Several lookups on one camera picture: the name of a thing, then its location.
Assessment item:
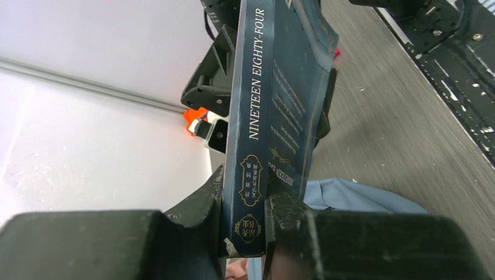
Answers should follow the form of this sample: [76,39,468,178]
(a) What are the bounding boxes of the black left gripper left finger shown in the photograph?
[1,166,225,279]

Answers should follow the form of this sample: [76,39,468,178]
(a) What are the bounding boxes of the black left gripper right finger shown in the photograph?
[263,177,489,279]

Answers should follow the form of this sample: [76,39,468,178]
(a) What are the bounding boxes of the blue backpack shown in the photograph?
[242,178,426,279]

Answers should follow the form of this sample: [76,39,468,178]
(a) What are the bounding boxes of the blue Nineteen Eighty-Four book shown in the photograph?
[219,1,339,258]

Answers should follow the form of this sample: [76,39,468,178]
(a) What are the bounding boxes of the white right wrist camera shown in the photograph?
[188,111,228,153]

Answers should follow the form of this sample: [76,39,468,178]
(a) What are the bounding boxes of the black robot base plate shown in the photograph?
[358,1,494,162]

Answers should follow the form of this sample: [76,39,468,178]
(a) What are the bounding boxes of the pink drawstring shorts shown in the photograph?
[225,258,248,280]

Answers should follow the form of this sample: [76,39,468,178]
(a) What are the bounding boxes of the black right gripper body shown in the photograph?
[180,0,337,153]

